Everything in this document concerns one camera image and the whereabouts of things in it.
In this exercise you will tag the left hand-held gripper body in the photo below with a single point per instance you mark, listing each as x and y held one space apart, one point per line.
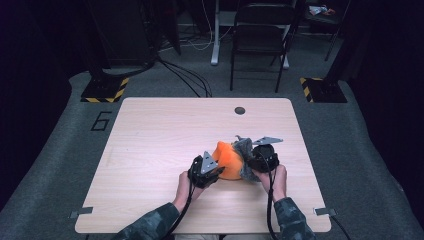
203 175

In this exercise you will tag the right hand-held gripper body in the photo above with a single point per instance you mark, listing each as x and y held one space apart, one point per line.
265 160

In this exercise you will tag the orange plush toy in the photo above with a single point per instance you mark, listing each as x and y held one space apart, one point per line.
228 161

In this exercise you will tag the grey cloth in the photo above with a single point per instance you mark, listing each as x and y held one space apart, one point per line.
243 148

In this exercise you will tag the person's left hand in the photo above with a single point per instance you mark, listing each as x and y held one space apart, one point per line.
185 193

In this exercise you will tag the person's right hand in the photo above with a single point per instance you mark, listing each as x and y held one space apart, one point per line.
278 183

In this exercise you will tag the dark round table grommet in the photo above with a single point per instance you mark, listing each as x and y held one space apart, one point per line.
239 110

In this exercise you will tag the grey tape strip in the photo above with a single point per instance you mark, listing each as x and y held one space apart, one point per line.
81 211
325 211

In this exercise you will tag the black stand base striped edge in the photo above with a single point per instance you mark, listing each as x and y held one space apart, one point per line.
325 91
103 91

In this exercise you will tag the white desk leg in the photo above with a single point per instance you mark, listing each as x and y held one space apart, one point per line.
285 64
215 50

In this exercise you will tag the black folding chair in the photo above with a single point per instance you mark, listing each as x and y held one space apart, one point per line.
261 40

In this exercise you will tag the orange and white clutter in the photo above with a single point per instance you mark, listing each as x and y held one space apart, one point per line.
320 10

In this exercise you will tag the black cabinet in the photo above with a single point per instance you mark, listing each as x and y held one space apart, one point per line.
123 33

